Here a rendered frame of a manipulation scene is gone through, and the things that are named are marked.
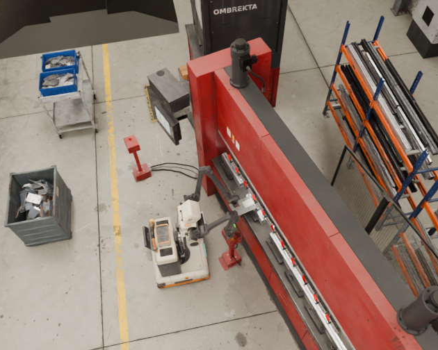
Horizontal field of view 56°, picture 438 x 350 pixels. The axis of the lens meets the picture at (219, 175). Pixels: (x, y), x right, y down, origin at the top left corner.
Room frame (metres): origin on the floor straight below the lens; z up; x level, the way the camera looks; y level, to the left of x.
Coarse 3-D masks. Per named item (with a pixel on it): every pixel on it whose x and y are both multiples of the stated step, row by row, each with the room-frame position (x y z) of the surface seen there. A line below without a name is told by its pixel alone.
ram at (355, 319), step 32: (224, 96) 2.98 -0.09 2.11; (224, 128) 3.00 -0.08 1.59; (256, 160) 2.33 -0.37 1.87; (256, 192) 2.28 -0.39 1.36; (288, 192) 1.82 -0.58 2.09; (288, 224) 1.74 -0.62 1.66; (320, 256) 1.31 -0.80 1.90; (320, 288) 1.18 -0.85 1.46; (352, 288) 0.97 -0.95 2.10; (352, 320) 0.83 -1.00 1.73
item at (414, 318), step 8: (432, 288) 0.75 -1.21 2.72; (424, 296) 0.70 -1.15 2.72; (432, 296) 0.69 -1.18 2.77; (408, 304) 0.77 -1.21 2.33; (416, 304) 0.69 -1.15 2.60; (424, 304) 0.66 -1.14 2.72; (432, 304) 0.65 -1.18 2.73; (400, 312) 0.72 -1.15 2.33; (408, 312) 0.68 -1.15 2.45; (416, 312) 0.65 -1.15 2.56; (424, 312) 0.63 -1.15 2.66; (432, 312) 0.61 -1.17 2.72; (400, 320) 0.67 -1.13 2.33; (408, 320) 0.65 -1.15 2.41; (416, 320) 0.62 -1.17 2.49; (424, 320) 0.61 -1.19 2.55; (432, 320) 0.59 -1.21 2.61; (408, 328) 0.61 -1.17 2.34; (416, 328) 0.60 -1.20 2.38; (424, 328) 0.61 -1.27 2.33
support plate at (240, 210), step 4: (248, 196) 2.46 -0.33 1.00; (240, 200) 2.41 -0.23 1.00; (244, 200) 2.40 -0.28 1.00; (240, 204) 2.35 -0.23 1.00; (252, 204) 2.34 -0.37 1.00; (232, 208) 2.30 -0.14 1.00; (236, 208) 2.30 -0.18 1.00; (240, 208) 2.30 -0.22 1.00; (244, 208) 2.30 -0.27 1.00; (252, 208) 2.29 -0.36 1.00; (240, 212) 2.24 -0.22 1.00; (244, 212) 2.24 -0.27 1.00
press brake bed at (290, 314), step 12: (216, 192) 3.11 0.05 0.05; (228, 204) 2.68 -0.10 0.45; (240, 216) 2.37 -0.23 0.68; (240, 228) 2.36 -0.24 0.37; (252, 240) 2.07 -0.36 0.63; (252, 252) 2.05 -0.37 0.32; (264, 252) 1.83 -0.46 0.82; (264, 264) 1.79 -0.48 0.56; (264, 276) 1.83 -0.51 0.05; (276, 276) 1.57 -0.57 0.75; (276, 288) 1.53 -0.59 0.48; (276, 300) 1.52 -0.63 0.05; (288, 300) 1.33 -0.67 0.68; (288, 312) 1.27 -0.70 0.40; (288, 324) 1.23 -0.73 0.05; (300, 324) 1.08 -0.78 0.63; (300, 336) 1.02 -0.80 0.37; (312, 336) 0.92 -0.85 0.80; (300, 348) 0.96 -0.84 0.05; (312, 348) 0.86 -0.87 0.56
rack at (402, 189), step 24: (336, 72) 4.52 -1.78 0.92; (336, 96) 4.30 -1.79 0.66; (336, 120) 4.11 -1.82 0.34; (384, 120) 3.16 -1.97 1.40; (360, 144) 3.39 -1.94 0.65; (360, 168) 3.21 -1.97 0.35; (408, 168) 2.50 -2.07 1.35; (432, 168) 2.47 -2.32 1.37; (408, 192) 2.78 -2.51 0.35; (384, 216) 2.42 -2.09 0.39
